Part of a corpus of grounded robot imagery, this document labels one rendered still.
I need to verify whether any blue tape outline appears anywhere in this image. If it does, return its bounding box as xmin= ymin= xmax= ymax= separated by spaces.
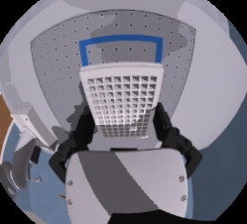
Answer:
xmin=78 ymin=35 xmax=163 ymax=66

